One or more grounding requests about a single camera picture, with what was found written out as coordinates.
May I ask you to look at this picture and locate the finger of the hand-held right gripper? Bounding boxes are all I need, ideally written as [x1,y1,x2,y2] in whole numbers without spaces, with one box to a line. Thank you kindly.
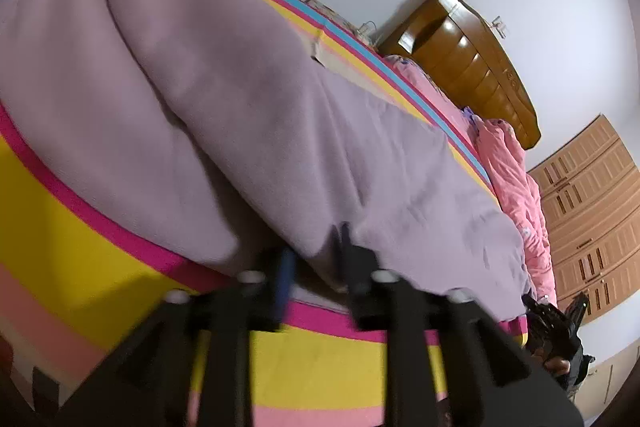
[566,292,591,325]

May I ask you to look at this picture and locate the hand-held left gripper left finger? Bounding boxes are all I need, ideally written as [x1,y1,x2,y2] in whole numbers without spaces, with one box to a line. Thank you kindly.
[55,248,301,427]

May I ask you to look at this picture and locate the striped colourful blanket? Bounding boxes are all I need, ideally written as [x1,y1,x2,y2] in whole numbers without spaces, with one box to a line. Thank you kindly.
[0,0,531,427]

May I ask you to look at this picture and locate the person's right hand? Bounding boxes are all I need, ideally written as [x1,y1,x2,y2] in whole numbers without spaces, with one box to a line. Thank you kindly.
[542,356,573,378]

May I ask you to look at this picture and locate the brown wooden headboard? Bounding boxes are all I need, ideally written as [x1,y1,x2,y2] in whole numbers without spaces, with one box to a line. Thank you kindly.
[376,0,542,151]

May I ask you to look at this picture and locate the light wooden wardrobe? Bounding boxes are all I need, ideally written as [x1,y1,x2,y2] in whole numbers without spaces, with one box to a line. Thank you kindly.
[527,114,640,327]

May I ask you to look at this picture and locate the lavender knit pants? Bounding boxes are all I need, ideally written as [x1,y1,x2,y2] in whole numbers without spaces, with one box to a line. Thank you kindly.
[0,0,532,323]

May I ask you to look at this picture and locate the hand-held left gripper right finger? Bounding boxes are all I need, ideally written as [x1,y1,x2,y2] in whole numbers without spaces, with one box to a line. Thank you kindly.
[337,222,586,427]

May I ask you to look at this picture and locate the pink quilt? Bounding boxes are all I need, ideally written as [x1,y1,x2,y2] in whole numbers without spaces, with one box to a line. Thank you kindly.
[382,54,558,308]

